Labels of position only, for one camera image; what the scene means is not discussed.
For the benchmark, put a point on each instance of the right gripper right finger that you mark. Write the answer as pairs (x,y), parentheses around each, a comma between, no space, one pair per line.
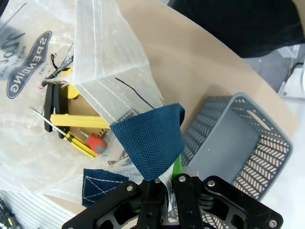
(214,202)

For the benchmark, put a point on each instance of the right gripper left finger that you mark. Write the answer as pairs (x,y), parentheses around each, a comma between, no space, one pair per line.
(133,205)

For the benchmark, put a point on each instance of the grey plastic lattice basket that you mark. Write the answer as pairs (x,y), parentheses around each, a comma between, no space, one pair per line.
(233,140)

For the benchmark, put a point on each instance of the red and grey tool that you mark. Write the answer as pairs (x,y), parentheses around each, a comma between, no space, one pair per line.
(96,143)

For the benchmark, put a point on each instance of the yellow black screwdriver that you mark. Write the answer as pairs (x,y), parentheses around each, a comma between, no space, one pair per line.
(76,142)

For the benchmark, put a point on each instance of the white ribbed panel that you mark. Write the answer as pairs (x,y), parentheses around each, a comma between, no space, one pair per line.
(31,210)

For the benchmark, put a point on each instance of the black flat tool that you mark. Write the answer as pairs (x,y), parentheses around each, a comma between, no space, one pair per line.
(56,105)

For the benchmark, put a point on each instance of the yellow tool body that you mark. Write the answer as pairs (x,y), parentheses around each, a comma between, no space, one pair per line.
(72,91)

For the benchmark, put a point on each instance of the white rounded object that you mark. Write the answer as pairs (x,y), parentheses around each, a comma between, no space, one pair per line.
(295,81)

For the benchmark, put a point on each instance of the black marker pen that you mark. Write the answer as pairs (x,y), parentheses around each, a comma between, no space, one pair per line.
(60,68)

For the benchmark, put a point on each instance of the person in black shirt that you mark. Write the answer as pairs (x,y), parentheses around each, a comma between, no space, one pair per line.
(250,21)

